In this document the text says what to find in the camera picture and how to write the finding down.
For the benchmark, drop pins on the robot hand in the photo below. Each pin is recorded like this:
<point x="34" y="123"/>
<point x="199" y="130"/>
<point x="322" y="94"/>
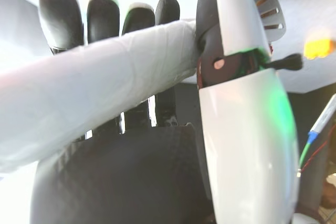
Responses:
<point x="118" y="176"/>

